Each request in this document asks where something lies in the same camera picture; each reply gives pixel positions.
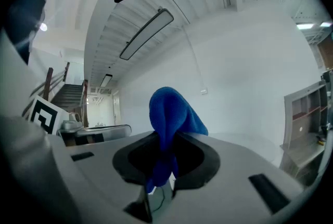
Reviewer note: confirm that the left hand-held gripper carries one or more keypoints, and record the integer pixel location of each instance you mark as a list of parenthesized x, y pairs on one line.
[(43, 115)]

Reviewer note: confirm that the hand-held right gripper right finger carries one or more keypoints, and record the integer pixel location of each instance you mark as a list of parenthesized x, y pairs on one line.
[(234, 165)]

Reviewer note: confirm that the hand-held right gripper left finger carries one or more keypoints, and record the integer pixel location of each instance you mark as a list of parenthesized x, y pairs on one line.
[(99, 165)]

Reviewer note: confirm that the blue wiping cloth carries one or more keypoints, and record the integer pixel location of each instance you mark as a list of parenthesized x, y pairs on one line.
[(171, 113)]

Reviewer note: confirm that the small ceiling light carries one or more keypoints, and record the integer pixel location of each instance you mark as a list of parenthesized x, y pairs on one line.
[(105, 80)]

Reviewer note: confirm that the wooden staircase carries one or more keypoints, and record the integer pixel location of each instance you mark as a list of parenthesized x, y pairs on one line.
[(67, 95)]

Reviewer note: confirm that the grey shelf desk unit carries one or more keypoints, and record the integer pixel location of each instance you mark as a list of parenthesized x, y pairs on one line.
[(299, 150)]

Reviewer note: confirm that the grey laptop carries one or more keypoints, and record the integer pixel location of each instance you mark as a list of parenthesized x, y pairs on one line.
[(301, 128)]

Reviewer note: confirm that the long ceiling light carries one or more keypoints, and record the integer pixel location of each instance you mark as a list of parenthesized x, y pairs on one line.
[(148, 33)]

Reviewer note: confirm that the person's black shirt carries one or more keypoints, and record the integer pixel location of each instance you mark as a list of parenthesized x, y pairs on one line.
[(23, 15)]

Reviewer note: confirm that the white wall box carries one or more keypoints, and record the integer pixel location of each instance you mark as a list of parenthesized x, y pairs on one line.
[(204, 91)]

